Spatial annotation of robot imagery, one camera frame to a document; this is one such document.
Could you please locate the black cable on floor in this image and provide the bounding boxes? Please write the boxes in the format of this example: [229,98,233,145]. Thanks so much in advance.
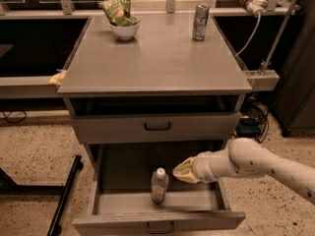
[0,110,28,124]

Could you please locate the white power cable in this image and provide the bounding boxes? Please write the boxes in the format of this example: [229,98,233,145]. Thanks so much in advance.
[233,11,262,58]

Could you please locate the black floor stand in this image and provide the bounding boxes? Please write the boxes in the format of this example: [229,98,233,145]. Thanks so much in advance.
[0,154,84,236]

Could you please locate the white power strip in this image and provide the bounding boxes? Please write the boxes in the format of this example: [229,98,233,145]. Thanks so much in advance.
[238,0,266,16]

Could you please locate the green snack bag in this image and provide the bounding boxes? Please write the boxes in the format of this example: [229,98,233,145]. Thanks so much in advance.
[98,0,140,27]

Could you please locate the dark grey side cabinet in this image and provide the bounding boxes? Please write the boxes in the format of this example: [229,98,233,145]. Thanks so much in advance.
[271,0,315,137]

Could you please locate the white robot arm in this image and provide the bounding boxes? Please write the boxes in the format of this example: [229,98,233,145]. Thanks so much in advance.
[172,138,315,204]

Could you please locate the clear plastic water bottle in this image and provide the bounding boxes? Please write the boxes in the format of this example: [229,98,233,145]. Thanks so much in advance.
[151,167,169,204]

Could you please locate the tangled black floor cables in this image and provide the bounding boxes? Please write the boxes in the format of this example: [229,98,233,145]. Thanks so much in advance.
[223,100,270,154]

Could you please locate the blue box on floor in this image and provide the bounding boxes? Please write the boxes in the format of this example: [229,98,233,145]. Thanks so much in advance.
[236,118,262,138]

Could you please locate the white ceramic bowl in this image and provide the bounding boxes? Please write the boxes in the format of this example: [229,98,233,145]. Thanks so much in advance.
[109,17,141,40]

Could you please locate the closed upper drawer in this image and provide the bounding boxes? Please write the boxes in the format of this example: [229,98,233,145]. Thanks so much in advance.
[71,112,240,144]

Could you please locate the grey drawer cabinet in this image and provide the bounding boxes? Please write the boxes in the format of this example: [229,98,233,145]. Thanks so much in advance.
[56,13,253,236]

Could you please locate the yellow tape scrap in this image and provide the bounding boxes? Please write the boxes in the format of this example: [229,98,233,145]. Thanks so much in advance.
[49,70,67,87]

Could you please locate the silver drink can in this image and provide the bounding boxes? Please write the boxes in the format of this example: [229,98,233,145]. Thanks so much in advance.
[192,4,210,41]

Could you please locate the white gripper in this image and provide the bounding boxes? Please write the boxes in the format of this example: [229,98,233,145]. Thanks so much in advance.
[173,151,219,184]

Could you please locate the open lower drawer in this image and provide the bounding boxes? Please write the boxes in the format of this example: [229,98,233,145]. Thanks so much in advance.
[73,141,245,236]

